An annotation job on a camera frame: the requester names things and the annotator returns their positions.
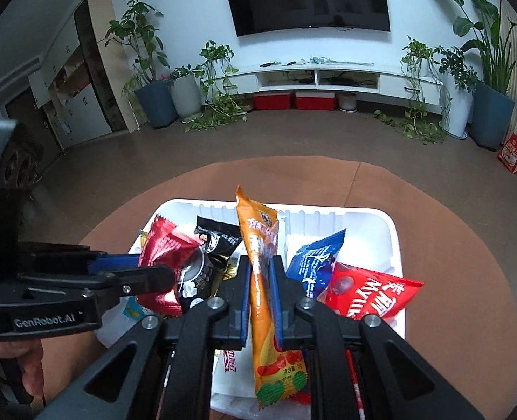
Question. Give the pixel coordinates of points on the large broad leaf plant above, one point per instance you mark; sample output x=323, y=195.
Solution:
x=482, y=30

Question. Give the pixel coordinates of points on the white tv stand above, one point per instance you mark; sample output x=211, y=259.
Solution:
x=284, y=72

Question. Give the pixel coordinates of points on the black snack packet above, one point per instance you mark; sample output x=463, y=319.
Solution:
x=217, y=236

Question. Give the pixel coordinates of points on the blue cake packet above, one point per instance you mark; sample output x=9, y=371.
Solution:
x=313, y=262

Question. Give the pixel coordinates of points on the white snack packet red print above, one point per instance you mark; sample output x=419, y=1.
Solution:
x=232, y=367

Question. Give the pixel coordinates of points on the trailing vine plant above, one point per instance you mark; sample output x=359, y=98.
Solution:
x=217, y=96

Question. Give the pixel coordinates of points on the large dark blue planter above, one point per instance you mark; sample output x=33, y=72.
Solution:
x=495, y=113

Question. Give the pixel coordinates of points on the bushy plant in white planter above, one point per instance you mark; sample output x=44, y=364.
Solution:
x=457, y=70

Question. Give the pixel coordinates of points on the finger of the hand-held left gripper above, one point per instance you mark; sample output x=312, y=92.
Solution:
x=149, y=280
x=114, y=262

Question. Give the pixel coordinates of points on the golden snack packet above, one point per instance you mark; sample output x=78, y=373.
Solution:
x=231, y=273

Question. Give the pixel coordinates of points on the red chocolate ball snack packet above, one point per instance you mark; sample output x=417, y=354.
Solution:
x=372, y=293

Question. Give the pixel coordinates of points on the small blue yellow snack packet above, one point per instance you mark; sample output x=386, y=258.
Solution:
x=136, y=310

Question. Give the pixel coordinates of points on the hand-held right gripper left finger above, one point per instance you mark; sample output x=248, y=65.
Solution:
x=243, y=328

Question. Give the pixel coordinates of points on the tall leafy potted plant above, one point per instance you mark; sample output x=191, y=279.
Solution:
x=138, y=30

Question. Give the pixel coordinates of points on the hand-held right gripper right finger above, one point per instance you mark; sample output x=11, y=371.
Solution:
x=276, y=328

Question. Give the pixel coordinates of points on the wooden white cabinet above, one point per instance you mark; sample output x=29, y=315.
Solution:
x=87, y=74

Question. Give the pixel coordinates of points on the person's left hand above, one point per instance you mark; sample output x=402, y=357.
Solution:
x=31, y=358

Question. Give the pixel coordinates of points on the dark red snack packet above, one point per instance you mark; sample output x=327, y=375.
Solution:
x=164, y=245

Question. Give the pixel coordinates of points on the tall white planter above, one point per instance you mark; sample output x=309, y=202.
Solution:
x=459, y=113

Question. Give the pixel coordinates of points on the red paper bag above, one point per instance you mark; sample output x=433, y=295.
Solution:
x=511, y=153

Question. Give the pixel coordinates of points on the white plastic tray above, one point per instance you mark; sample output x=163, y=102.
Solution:
x=350, y=227

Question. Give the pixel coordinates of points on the hanging vine plant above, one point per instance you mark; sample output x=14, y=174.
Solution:
x=416, y=57

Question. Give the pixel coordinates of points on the grey planter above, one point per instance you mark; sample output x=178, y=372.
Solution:
x=187, y=96

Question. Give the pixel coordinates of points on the orange candy packet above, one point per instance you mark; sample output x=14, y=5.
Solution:
x=258, y=227

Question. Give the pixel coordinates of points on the small white pot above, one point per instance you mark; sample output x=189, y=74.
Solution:
x=347, y=103

